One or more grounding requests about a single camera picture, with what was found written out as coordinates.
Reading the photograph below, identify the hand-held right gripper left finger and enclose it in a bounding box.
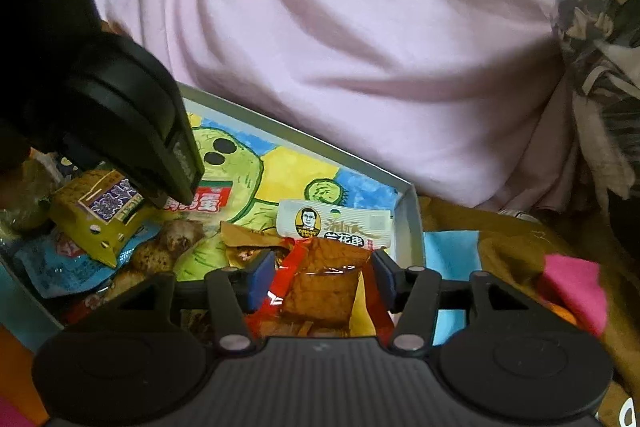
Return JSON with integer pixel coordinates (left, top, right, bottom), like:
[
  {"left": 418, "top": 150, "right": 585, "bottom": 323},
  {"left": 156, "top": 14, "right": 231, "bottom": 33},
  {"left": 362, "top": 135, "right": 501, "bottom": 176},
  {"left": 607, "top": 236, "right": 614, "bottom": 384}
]
[{"left": 117, "top": 249, "right": 278, "bottom": 353}]

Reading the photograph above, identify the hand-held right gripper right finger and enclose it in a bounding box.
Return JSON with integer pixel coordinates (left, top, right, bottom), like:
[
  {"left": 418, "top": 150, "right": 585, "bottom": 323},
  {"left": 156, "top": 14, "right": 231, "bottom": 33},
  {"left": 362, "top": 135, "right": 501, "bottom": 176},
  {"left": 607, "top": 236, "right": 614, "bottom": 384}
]
[{"left": 370, "top": 248, "right": 531, "bottom": 353}]

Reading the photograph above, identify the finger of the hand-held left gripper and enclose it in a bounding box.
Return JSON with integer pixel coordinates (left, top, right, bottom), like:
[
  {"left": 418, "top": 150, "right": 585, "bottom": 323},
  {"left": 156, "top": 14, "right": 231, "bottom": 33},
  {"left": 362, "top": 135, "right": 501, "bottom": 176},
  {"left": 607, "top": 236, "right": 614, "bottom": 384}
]
[{"left": 62, "top": 34, "right": 207, "bottom": 210}]

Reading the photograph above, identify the gold foil snack packet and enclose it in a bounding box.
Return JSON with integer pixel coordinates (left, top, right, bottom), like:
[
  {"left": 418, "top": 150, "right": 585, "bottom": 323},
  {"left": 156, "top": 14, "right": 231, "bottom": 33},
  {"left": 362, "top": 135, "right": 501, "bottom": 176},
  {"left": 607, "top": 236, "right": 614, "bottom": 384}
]
[{"left": 220, "top": 221, "right": 293, "bottom": 270}]

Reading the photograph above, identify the red dried tofu packet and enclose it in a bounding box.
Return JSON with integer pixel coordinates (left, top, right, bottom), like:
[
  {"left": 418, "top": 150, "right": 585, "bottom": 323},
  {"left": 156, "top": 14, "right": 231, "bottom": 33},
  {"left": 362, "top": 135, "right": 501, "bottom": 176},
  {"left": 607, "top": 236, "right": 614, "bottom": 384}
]
[{"left": 247, "top": 199, "right": 396, "bottom": 340}]

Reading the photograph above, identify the red quail egg packet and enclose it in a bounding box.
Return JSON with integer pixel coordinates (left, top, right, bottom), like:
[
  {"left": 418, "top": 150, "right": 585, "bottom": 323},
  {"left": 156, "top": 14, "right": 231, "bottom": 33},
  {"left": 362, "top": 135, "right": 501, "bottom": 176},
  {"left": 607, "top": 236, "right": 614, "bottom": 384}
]
[{"left": 107, "top": 183, "right": 235, "bottom": 303}]

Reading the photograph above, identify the grey tray with cartoon drawing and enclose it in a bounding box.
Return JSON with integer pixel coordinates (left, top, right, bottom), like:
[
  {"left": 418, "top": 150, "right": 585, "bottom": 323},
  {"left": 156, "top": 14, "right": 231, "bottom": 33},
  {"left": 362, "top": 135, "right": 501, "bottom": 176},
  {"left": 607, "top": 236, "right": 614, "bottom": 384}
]
[{"left": 0, "top": 82, "right": 427, "bottom": 343}]

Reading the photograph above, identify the small dark candy packet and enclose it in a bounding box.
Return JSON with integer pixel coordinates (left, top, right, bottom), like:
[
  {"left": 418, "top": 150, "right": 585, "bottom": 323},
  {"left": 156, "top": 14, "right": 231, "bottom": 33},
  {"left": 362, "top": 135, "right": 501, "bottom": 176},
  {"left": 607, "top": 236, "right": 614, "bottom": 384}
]
[{"left": 49, "top": 169, "right": 152, "bottom": 269}]

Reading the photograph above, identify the round pastry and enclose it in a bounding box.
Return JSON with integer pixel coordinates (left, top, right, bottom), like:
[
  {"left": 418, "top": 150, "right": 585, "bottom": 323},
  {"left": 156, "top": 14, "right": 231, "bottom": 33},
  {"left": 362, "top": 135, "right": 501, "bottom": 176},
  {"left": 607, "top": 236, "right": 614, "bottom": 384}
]
[{"left": 0, "top": 147, "right": 68, "bottom": 233}]

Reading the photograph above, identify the light blue snack packet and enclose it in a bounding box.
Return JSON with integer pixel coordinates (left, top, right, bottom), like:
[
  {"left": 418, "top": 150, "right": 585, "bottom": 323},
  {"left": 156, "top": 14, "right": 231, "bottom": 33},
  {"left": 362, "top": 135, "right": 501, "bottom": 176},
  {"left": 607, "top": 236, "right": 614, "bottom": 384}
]
[{"left": 12, "top": 229, "right": 147, "bottom": 299}]

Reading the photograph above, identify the small red snack packet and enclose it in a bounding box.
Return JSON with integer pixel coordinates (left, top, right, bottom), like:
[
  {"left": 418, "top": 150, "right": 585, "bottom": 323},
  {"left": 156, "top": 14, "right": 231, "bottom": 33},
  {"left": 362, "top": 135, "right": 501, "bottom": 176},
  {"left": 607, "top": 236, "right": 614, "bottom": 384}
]
[{"left": 62, "top": 289, "right": 121, "bottom": 325}]

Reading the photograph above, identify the colourful striped bed sheet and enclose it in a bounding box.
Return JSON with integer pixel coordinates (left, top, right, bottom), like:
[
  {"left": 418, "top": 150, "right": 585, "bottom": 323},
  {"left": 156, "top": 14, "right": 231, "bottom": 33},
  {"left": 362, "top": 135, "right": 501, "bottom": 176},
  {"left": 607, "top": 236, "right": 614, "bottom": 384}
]
[{"left": 0, "top": 229, "right": 611, "bottom": 427}]

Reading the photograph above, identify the brown lettered quilt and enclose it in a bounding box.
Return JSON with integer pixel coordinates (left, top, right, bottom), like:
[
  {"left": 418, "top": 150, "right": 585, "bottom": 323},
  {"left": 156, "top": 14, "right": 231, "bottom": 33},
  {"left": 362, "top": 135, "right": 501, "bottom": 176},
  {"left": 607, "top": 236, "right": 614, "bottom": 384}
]
[{"left": 417, "top": 194, "right": 640, "bottom": 427}]

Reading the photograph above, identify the pink hanging sheet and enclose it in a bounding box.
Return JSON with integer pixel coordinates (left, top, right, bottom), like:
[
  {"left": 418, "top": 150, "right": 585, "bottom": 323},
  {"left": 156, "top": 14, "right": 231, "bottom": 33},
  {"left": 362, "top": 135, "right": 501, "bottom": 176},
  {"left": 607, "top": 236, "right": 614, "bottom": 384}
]
[{"left": 92, "top": 0, "right": 591, "bottom": 212}]

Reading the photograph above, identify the plastic-wrapped patterned bundle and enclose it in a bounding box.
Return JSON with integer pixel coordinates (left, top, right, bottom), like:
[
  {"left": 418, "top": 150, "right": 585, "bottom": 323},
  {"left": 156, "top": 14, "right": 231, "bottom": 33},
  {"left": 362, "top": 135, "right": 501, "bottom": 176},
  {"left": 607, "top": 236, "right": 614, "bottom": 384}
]
[{"left": 472, "top": 0, "right": 640, "bottom": 212}]

